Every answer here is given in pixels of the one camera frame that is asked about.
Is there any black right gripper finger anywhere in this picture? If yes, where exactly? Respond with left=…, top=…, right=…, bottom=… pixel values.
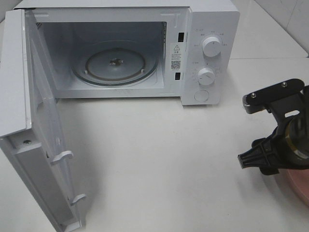
left=238, top=145, right=282, bottom=175
left=251, top=134, right=278, bottom=151

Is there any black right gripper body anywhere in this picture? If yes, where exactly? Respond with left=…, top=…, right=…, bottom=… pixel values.
left=267, top=86, right=309, bottom=170

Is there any pink round plate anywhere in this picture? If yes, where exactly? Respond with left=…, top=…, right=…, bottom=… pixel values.
left=286, top=169, right=309, bottom=206

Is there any round microwave door button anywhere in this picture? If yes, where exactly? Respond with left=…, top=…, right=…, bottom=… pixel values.
left=194, top=90, right=209, bottom=102

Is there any white microwave knob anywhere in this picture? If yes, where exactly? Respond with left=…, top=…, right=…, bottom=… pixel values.
left=202, top=35, right=222, bottom=57
left=197, top=68, right=215, bottom=86

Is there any white microwave oven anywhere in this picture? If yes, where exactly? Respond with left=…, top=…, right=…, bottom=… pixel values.
left=16, top=0, right=240, bottom=105

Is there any white microwave door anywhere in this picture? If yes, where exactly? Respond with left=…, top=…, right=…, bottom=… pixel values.
left=0, top=9, right=86, bottom=232

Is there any glass microwave turntable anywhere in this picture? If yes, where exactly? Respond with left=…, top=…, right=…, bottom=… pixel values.
left=71, top=40, right=159, bottom=87

